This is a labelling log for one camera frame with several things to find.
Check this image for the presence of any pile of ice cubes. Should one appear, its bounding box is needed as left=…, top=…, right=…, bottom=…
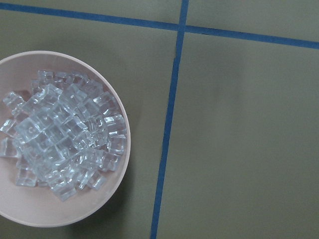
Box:
left=0, top=71, right=127, bottom=201

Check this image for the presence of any pink bowl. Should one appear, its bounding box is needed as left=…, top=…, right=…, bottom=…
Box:
left=0, top=51, right=131, bottom=228

